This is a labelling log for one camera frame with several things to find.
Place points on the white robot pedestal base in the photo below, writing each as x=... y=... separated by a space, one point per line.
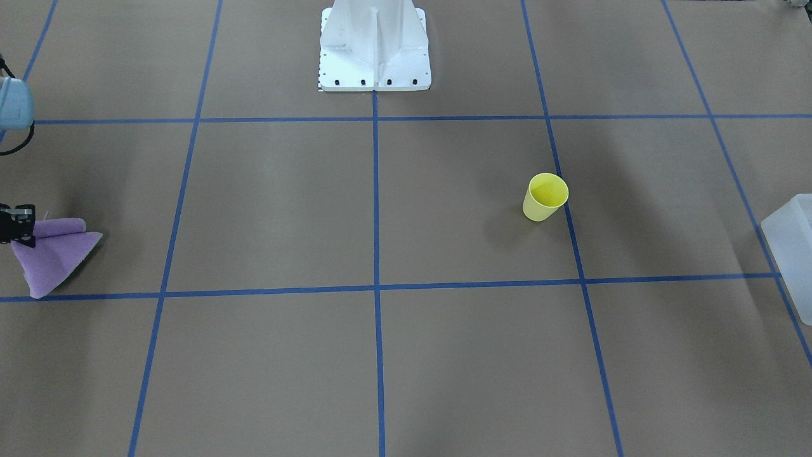
x=373 y=46

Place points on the purple microfiber cloth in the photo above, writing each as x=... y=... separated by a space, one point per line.
x=59 y=248

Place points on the yellow plastic cup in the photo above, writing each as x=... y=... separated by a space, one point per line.
x=545 y=194

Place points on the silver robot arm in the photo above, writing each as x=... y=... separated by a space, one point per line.
x=17 y=113

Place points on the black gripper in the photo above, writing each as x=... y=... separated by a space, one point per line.
x=14 y=225

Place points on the translucent white plastic box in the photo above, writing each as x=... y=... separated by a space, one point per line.
x=788 y=233

